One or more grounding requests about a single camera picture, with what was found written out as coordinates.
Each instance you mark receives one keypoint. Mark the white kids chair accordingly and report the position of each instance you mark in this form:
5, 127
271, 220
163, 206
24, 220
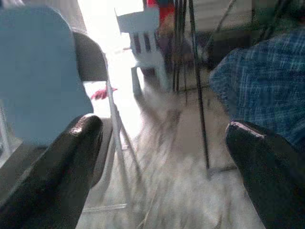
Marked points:
145, 43

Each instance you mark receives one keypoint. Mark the red garment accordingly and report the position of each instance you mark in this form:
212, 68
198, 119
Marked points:
156, 9

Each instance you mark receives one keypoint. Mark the black drying rack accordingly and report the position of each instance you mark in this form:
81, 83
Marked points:
193, 59

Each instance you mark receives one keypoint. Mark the small pink cloth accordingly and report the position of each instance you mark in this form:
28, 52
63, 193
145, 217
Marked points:
102, 93

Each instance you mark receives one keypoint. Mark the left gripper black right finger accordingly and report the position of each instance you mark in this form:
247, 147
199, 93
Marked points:
269, 176

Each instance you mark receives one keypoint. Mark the grey folding chair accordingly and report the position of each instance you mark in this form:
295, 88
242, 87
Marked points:
90, 59

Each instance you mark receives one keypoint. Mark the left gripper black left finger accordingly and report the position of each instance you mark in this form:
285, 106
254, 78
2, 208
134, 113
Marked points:
52, 176

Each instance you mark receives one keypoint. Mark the blue plaid shirt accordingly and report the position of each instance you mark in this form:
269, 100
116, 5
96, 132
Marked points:
264, 90

